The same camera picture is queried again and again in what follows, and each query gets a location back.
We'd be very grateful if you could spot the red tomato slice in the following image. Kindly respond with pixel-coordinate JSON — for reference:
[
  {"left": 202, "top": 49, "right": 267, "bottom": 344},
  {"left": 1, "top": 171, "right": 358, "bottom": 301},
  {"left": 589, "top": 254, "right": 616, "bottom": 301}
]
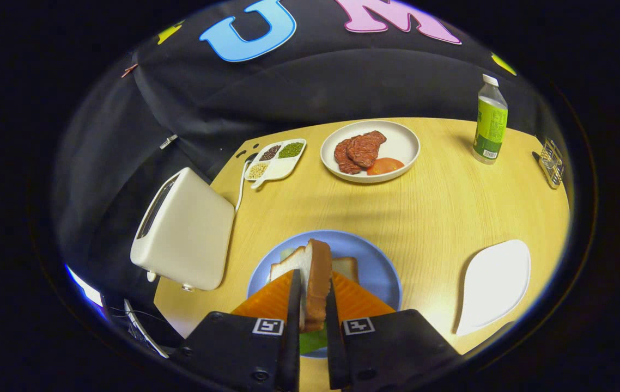
[{"left": 366, "top": 157, "right": 405, "bottom": 176}]

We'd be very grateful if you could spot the green lettuce leaf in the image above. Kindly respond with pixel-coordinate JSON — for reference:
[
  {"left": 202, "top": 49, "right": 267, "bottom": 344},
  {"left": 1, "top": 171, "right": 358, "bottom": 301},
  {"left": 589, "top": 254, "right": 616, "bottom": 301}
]
[{"left": 280, "top": 248, "right": 330, "bottom": 356}]

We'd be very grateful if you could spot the white leaf-shaped plate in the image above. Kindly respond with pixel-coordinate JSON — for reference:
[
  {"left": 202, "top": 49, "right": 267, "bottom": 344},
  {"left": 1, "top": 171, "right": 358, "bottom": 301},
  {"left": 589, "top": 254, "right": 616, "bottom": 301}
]
[{"left": 455, "top": 240, "right": 531, "bottom": 336}]

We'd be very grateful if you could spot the green-labelled water bottle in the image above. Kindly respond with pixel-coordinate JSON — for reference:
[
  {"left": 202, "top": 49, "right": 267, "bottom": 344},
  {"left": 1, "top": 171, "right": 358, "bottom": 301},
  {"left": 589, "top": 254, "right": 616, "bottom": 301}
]
[{"left": 472, "top": 74, "right": 508, "bottom": 165}]

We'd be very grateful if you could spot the toasted bread slice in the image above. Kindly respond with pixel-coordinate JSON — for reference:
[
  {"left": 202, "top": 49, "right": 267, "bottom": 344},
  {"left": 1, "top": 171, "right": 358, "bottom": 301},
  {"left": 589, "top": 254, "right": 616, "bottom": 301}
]
[{"left": 270, "top": 238, "right": 333, "bottom": 333}]

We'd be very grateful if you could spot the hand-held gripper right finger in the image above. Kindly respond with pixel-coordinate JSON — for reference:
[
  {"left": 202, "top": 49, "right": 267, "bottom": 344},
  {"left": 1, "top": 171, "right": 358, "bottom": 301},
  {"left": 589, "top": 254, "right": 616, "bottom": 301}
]
[{"left": 324, "top": 271, "right": 461, "bottom": 392}]

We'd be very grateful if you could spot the black backdrop cloth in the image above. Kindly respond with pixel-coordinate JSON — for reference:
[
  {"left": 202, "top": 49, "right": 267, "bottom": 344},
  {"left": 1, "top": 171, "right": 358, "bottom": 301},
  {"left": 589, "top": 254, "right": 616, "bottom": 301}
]
[{"left": 54, "top": 0, "right": 556, "bottom": 297}]

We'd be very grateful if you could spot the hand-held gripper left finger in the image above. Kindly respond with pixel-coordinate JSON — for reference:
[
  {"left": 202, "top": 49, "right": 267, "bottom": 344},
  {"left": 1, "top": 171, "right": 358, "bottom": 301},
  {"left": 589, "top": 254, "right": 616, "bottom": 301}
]
[{"left": 177, "top": 268, "right": 303, "bottom": 392}]

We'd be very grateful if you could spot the round white plate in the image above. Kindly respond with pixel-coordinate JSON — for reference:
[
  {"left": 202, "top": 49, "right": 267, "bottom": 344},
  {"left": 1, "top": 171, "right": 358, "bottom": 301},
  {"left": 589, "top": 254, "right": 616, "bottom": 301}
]
[{"left": 320, "top": 120, "right": 421, "bottom": 183}]

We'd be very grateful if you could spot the white toaster cable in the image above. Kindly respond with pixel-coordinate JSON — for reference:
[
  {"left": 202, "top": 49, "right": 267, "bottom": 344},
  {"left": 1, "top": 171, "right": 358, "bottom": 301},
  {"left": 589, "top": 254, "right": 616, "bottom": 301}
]
[{"left": 234, "top": 160, "right": 251, "bottom": 213}]

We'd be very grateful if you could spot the white toaster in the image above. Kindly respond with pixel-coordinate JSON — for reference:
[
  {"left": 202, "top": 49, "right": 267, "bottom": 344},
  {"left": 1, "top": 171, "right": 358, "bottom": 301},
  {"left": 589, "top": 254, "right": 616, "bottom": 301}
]
[{"left": 130, "top": 167, "right": 235, "bottom": 291}]

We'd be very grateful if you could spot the brown meat patty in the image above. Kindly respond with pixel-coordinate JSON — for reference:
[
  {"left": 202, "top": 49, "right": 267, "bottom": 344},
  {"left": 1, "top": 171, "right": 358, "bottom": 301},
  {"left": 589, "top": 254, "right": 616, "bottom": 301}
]
[
  {"left": 347, "top": 130, "right": 387, "bottom": 168},
  {"left": 334, "top": 138, "right": 363, "bottom": 175}
]

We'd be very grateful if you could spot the divided white bean dish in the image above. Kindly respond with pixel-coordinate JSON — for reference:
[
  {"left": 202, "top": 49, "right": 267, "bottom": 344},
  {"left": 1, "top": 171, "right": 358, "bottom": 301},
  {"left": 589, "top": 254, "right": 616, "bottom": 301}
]
[{"left": 244, "top": 138, "right": 307, "bottom": 189}]

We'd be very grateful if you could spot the blue plate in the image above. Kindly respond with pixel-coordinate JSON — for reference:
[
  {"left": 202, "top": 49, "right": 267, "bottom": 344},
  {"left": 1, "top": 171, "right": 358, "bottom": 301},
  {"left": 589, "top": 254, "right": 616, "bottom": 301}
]
[{"left": 247, "top": 229, "right": 402, "bottom": 359}]

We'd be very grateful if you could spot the white bread slice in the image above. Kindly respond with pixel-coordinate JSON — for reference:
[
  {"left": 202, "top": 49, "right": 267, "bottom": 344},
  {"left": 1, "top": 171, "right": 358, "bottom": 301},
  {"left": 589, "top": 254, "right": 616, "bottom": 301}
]
[{"left": 332, "top": 256, "right": 360, "bottom": 284}]

